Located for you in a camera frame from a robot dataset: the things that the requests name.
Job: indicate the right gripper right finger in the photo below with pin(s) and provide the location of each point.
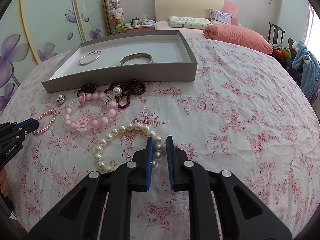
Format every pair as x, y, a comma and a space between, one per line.
220, 205

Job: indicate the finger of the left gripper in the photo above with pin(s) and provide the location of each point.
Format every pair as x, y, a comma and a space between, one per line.
7, 128
25, 127

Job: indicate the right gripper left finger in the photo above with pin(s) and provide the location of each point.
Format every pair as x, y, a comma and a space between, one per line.
99, 206

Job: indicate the thin silver bangle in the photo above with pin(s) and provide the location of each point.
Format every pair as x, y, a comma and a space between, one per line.
89, 58

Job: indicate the wide silver bangle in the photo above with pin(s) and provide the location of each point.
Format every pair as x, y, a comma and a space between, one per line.
146, 56

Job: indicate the left hand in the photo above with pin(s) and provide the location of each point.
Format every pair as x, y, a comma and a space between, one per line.
4, 184

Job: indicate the floral pink tablecloth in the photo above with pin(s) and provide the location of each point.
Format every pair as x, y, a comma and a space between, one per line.
243, 112

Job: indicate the sliding wardrobe with flowers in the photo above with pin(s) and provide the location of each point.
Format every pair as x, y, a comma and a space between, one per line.
33, 31

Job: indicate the pink bedside table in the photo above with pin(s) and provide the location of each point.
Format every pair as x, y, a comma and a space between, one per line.
139, 27

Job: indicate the grey cardboard tray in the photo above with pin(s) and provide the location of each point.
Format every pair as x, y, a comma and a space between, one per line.
173, 60

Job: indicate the plush toy display tube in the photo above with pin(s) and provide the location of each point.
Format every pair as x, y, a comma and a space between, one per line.
115, 16

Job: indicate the blue plush robe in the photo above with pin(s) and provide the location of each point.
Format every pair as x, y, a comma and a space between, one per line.
310, 74

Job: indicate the folded salmon duvet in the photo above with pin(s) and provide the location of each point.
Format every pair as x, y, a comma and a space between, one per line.
237, 35

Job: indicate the beige pink headboard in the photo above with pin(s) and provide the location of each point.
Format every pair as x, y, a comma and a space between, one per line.
193, 8

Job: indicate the bed with pink sheet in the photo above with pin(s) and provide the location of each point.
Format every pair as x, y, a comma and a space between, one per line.
186, 32

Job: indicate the dark wooden chair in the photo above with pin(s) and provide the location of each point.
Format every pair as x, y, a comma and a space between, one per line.
275, 34

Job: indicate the floral white pillow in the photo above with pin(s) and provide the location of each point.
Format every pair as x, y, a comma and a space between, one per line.
188, 22

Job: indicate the purple patterned pillow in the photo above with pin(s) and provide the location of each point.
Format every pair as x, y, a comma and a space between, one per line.
218, 17

